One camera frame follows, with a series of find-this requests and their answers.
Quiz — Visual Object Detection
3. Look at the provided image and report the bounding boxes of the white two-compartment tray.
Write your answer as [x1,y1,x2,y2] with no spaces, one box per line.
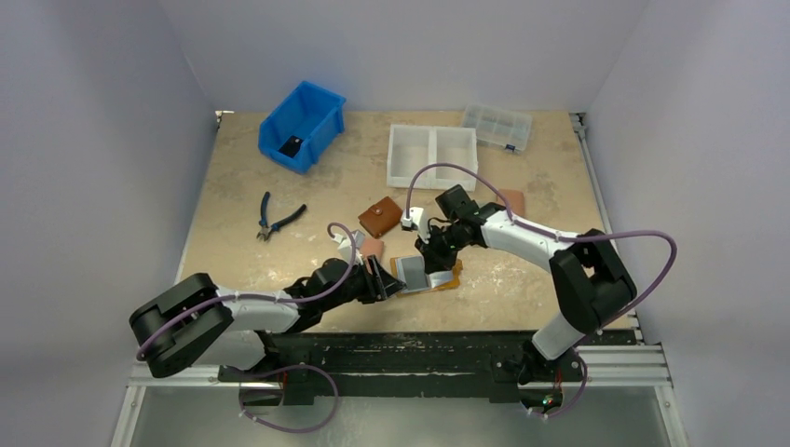
[387,124,479,193]

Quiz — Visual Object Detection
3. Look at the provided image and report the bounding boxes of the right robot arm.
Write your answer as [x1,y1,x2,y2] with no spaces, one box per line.
[401,185,637,379]

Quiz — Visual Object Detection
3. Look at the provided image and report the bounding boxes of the salmon card holder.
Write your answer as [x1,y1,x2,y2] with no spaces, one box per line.
[497,189,525,218]

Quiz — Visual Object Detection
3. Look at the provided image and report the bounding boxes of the clear plastic organizer box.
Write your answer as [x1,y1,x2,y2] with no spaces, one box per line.
[461,102,533,153]

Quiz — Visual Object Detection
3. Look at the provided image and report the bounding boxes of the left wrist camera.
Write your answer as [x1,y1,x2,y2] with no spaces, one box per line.
[334,230,365,264]

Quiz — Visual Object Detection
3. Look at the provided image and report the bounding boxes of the orange card holder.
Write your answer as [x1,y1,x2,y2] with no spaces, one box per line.
[390,255,463,296]

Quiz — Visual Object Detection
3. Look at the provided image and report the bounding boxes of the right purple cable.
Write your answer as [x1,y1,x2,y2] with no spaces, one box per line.
[403,162,679,421]

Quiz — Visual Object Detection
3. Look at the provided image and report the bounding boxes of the brown leather card holder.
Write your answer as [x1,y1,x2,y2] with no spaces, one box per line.
[358,196,403,238]

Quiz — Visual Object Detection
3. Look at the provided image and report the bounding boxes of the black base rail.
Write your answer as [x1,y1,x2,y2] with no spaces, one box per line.
[217,327,584,409]

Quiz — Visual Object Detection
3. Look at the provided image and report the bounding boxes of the blue handled pliers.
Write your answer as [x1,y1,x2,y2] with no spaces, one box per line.
[255,191,308,242]

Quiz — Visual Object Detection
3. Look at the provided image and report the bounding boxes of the blue plastic bin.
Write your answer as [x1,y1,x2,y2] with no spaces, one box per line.
[258,81,346,174]

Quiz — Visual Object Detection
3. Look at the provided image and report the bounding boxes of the dark credit card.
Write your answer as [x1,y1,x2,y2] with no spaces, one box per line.
[396,255,429,293]

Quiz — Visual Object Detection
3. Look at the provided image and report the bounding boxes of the pink card holder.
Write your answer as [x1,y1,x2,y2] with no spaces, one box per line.
[360,238,385,260]

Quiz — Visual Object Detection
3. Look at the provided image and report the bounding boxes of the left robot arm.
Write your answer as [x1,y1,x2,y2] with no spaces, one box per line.
[129,256,406,378]

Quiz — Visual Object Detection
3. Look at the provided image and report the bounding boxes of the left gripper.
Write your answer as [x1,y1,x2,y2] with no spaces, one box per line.
[320,254,405,312]

